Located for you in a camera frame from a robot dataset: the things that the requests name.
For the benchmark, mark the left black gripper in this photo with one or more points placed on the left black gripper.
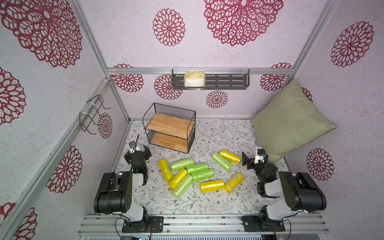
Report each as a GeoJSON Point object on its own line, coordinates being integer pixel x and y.
{"type": "Point", "coordinates": [146, 153]}

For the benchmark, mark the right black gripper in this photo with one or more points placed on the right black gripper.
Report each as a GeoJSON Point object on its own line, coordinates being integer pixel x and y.
{"type": "Point", "coordinates": [255, 165]}

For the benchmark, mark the green trash bag roll top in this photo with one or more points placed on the green trash bag roll top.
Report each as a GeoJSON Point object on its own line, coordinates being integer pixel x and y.
{"type": "Point", "coordinates": [182, 164]}

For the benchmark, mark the black wire wooden shelf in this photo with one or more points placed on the black wire wooden shelf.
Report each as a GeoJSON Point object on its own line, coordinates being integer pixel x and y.
{"type": "Point", "coordinates": [170, 127]}

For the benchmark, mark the pale green trash bag roll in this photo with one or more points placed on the pale green trash bag roll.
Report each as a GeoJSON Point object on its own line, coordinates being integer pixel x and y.
{"type": "Point", "coordinates": [183, 186]}

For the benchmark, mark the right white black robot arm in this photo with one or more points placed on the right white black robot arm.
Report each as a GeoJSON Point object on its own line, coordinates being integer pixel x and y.
{"type": "Point", "coordinates": [296, 194]}

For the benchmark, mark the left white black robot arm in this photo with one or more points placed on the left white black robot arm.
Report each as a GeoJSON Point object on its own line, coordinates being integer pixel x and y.
{"type": "Point", "coordinates": [114, 195]}

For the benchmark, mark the yellow trash bag roll far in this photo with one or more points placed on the yellow trash bag roll far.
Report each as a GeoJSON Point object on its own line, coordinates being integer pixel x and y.
{"type": "Point", "coordinates": [230, 157]}

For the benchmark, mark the yellow trash bag roll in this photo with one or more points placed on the yellow trash bag roll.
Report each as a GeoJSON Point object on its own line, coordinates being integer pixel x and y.
{"type": "Point", "coordinates": [233, 183]}
{"type": "Point", "coordinates": [230, 157]}
{"type": "Point", "coordinates": [212, 186]}
{"type": "Point", "coordinates": [164, 167]}

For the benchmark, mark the yellow trash bag roll left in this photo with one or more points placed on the yellow trash bag roll left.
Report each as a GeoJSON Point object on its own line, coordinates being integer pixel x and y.
{"type": "Point", "coordinates": [164, 167]}

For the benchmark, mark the yellow trash bag roll right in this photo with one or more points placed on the yellow trash bag roll right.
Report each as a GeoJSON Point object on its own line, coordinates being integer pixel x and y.
{"type": "Point", "coordinates": [233, 183]}

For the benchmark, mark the yellow trash bag roll diagonal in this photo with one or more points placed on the yellow trash bag roll diagonal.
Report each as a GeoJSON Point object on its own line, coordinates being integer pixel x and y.
{"type": "Point", "coordinates": [176, 180]}

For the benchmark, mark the yellow trash bag roll centre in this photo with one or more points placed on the yellow trash bag roll centre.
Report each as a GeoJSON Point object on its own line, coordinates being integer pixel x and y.
{"type": "Point", "coordinates": [212, 186]}

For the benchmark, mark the green cushion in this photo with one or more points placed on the green cushion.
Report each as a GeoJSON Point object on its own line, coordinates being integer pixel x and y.
{"type": "Point", "coordinates": [289, 122]}

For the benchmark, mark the white sponge block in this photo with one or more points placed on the white sponge block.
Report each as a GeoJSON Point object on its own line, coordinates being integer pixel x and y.
{"type": "Point", "coordinates": [194, 79]}

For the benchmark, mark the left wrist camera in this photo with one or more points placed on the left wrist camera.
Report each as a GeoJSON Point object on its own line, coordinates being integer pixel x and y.
{"type": "Point", "coordinates": [134, 147]}

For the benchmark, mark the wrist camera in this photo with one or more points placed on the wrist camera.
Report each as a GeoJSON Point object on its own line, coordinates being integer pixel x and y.
{"type": "Point", "coordinates": [261, 156]}
{"type": "Point", "coordinates": [134, 147]}

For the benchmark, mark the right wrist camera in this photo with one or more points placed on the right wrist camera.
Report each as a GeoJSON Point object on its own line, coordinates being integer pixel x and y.
{"type": "Point", "coordinates": [261, 156]}

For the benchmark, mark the black wire wall hook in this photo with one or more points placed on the black wire wall hook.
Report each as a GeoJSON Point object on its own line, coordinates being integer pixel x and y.
{"type": "Point", "coordinates": [86, 118]}

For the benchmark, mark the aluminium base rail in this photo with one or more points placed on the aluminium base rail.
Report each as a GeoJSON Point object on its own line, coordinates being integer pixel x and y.
{"type": "Point", "coordinates": [102, 225]}

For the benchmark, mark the grey wall metal rack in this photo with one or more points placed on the grey wall metal rack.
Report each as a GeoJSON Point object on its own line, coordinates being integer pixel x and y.
{"type": "Point", "coordinates": [237, 80]}

